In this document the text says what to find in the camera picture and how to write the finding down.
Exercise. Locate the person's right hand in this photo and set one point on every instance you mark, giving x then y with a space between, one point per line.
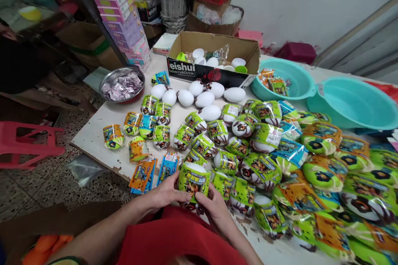
219 207

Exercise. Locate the person's left hand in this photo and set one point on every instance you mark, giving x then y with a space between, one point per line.
164 193

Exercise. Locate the person's left thumb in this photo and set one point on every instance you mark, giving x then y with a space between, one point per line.
182 198

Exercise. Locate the person's right fingers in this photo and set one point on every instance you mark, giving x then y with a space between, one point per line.
202 206

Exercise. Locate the person's right thumb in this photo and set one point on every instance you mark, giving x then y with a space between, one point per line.
212 191

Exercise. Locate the person's left fingers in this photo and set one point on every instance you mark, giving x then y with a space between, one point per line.
174 181

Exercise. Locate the green sleeved toy egg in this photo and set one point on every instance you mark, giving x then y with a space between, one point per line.
194 181

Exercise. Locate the bundle of blue flat sleeves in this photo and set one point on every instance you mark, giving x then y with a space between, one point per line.
166 168

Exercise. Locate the bundle of orange flat sleeves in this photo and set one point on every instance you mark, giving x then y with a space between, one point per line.
142 176

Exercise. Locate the person's body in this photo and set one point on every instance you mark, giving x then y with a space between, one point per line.
174 240

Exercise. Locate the orange sleeved toy egg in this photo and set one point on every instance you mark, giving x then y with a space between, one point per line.
113 136
138 150

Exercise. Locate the blue sleeved toy egg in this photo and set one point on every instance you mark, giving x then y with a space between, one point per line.
160 78
148 126

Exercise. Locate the pile of wrapped toy eggs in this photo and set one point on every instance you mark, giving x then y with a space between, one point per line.
295 178

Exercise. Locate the row of plain white eggs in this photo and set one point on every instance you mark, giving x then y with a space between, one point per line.
199 94

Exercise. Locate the clear plastic bag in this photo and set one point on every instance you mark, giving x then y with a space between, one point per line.
83 168

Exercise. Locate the metal bowl of silver packets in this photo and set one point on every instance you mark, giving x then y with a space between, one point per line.
122 85

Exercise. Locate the open cardboard box black print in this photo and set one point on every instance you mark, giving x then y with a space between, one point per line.
214 74

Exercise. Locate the wrapped eggs in basin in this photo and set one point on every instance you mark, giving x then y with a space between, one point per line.
275 85

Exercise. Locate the green egg half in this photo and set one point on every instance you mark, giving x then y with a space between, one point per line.
181 56
241 69

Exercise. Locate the heap of white egg halves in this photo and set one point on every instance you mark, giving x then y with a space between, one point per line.
211 60

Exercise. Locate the small teal plastic basin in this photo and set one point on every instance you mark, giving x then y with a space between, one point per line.
289 75

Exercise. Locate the orange plastic object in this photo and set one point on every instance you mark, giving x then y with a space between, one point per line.
46 248

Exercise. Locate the red plastic stool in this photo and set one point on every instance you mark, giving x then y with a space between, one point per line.
28 144

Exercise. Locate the light pink plastic stool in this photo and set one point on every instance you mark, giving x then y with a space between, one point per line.
250 38

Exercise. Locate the brown cardboard carton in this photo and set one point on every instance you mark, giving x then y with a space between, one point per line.
90 44

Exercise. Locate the dark pink plastic stool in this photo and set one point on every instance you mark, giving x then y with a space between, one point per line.
295 52

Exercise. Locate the large teal plastic basin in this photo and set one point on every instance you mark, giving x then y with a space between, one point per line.
354 102

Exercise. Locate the brown cardboard box with bags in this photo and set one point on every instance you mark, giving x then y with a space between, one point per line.
214 18

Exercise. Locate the stack of pink cartons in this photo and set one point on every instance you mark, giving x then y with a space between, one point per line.
122 19

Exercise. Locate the black printed carton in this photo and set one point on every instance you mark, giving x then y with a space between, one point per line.
150 8

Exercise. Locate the stack of grey pulp trays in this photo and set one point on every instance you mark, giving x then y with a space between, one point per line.
173 4

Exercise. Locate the yellow green bowl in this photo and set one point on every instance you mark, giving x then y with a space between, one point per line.
30 13

